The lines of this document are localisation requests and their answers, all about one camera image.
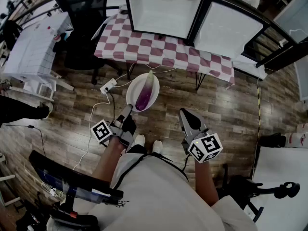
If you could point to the person's left forearm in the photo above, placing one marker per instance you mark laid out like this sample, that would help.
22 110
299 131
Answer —
108 160

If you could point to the person's white shoe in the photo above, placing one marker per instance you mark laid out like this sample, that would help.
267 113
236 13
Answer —
140 140
157 146

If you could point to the red white checkered tablecloth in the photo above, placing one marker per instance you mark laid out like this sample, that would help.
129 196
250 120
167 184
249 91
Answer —
149 49

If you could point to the white plate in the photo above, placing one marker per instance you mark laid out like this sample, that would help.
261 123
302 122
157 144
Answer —
136 88

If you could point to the purple eggplant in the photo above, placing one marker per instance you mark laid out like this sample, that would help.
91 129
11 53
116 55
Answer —
145 93

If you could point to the white stool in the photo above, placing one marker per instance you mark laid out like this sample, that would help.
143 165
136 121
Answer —
45 88

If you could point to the white power strip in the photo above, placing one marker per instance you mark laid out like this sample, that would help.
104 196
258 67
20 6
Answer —
108 86

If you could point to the white panel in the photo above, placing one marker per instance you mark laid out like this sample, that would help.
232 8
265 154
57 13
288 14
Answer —
294 16
303 78

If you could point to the white grid-pattern table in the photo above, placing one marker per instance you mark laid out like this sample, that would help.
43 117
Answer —
31 49

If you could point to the person's right white shoe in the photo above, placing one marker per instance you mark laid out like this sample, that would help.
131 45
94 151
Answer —
157 146

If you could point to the black mesh office chair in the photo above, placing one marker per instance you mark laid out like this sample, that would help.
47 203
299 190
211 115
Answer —
81 32

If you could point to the person in white coat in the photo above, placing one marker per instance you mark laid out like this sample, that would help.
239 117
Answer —
156 196

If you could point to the black bag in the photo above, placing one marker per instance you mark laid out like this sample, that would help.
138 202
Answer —
272 140

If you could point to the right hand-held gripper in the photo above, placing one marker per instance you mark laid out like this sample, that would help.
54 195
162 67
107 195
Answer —
204 145

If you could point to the black table leg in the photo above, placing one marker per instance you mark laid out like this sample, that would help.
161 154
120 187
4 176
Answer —
199 80
130 71

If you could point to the person's right forearm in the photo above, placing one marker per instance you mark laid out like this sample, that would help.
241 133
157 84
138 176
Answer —
205 184

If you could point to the person's left white shoe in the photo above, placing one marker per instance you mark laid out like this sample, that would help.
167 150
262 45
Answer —
140 140

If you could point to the yellow black striped floor tape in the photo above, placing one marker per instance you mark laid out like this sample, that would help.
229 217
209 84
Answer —
259 109

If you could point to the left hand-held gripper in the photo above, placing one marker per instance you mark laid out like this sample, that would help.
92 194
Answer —
120 132

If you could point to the black white mini refrigerator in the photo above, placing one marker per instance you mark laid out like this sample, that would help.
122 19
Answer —
163 11

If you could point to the black device with red button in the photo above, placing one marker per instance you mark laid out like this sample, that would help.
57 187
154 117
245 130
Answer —
77 221

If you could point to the white bags with red print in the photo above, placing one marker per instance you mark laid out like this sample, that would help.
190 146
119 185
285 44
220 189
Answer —
297 136

